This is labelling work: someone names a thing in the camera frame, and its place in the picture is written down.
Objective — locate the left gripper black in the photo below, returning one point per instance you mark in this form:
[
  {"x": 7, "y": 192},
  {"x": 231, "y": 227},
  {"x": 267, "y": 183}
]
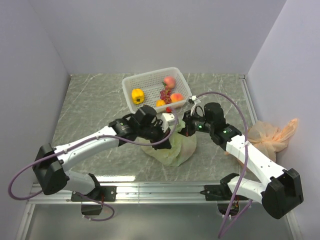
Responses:
[{"x": 165, "y": 144}]

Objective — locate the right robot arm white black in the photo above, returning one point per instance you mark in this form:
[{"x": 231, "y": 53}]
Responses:
[{"x": 278, "y": 190}]

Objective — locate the pink peach back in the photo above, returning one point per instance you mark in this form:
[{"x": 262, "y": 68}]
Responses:
[{"x": 169, "y": 82}]

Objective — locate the yellow bell pepper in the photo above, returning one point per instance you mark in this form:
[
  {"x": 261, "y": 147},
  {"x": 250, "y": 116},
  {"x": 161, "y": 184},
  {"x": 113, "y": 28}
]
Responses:
[{"x": 138, "y": 96}]

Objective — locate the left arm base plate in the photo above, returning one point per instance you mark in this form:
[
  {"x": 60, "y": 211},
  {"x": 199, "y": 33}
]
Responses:
[{"x": 92, "y": 204}]

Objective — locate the small orange fruit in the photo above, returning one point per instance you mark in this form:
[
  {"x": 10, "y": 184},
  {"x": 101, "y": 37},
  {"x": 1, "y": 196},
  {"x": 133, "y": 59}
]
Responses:
[{"x": 160, "y": 103}]

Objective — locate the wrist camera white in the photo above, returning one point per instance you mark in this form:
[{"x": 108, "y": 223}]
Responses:
[
  {"x": 195, "y": 102},
  {"x": 169, "y": 119}
]

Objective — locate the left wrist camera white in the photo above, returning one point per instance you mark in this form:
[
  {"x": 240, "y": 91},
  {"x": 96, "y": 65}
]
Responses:
[{"x": 169, "y": 119}]

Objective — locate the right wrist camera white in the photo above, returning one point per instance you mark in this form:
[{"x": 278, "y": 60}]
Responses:
[{"x": 195, "y": 102}]

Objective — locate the light green plastic bag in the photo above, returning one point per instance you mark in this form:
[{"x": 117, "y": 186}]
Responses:
[{"x": 182, "y": 148}]

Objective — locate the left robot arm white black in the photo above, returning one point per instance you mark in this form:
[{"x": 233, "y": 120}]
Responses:
[{"x": 53, "y": 164}]

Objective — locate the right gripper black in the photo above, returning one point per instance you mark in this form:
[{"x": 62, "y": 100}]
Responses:
[{"x": 188, "y": 120}]

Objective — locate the orange peach front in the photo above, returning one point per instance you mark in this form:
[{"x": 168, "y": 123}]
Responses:
[{"x": 176, "y": 97}]

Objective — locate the white plastic basket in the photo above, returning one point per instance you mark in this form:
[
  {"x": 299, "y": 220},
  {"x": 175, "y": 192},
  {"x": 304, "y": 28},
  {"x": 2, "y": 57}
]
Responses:
[{"x": 151, "y": 83}]

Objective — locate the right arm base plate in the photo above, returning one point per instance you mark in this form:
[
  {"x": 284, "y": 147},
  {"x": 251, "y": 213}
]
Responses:
[{"x": 220, "y": 193}]

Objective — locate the red grape bunch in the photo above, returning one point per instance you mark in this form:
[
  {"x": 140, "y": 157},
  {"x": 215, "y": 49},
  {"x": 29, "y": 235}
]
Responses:
[{"x": 165, "y": 95}]

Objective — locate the orange plastic bag with fruit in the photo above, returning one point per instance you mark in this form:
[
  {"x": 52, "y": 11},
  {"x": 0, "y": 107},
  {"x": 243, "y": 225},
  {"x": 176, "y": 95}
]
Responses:
[{"x": 270, "y": 139}]

